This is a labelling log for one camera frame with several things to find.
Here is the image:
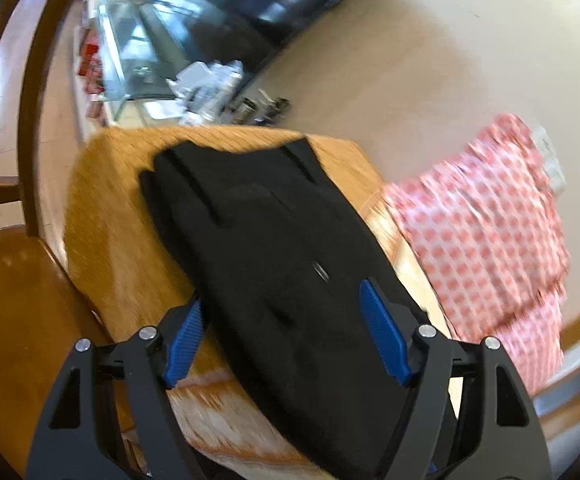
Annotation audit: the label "small pink polka-dot pillow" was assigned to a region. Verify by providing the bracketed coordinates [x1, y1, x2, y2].
[495, 287, 567, 396]

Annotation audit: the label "large pink polka-dot pillow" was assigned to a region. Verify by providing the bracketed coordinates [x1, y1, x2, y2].
[380, 112, 571, 342]

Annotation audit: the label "crumpled white plastic bag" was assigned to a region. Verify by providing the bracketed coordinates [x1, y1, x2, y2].
[166, 60, 243, 126]

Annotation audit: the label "white wall switch plate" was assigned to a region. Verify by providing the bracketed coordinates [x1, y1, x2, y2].
[544, 158, 567, 196]

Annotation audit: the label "white wall socket plate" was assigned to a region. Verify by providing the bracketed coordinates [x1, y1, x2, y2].
[532, 126, 558, 164]

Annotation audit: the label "wooden chair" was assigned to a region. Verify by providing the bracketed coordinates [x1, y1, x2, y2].
[0, 0, 135, 479]

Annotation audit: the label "glass TV stand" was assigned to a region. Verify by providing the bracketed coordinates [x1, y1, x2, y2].
[73, 0, 201, 140]

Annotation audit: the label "black pants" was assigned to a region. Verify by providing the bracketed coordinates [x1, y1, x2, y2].
[139, 139, 427, 479]

